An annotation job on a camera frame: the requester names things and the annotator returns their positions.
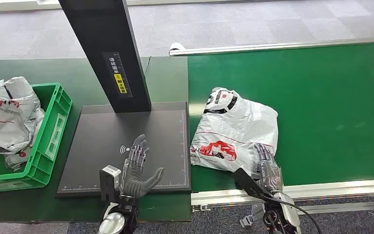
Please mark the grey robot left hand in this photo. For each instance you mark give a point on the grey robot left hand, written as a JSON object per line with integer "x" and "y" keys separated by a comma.
{"x": 133, "y": 181}

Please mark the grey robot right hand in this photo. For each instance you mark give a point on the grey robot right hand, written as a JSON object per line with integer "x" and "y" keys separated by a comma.
{"x": 269, "y": 171}

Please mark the white package with red print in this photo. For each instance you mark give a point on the white package with red print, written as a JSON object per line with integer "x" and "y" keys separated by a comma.
{"x": 235, "y": 129}

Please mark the green conveyor belt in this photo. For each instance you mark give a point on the green conveyor belt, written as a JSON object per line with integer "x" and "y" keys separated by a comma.
{"x": 319, "y": 113}

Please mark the small grey crumpled package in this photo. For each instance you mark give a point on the small grey crumpled package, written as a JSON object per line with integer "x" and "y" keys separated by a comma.
{"x": 17, "y": 158}

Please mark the white conveyor roller cap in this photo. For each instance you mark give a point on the white conveyor roller cap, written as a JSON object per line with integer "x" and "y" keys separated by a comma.
{"x": 176, "y": 47}

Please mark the large grey crumpled package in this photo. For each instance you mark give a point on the large grey crumpled package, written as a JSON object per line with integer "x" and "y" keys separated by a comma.
{"x": 6, "y": 116}

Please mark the green plastic crate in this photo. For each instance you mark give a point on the green plastic crate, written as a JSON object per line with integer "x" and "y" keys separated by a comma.
{"x": 50, "y": 135}

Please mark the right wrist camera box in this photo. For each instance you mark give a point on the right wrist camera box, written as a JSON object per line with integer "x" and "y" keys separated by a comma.
{"x": 248, "y": 182}

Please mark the black scanner base plate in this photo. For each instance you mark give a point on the black scanner base plate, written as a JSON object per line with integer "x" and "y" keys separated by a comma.
{"x": 109, "y": 135}

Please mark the wide aluminium conveyor rail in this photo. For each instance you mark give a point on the wide aluminium conveyor rail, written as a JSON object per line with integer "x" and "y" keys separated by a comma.
{"x": 335, "y": 190}

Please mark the thin aluminium conveyor rail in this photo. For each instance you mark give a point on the thin aluminium conveyor rail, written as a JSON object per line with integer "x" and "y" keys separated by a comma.
{"x": 271, "y": 46}

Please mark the black scanner post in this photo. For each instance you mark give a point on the black scanner post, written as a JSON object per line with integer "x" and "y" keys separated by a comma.
{"x": 106, "y": 42}

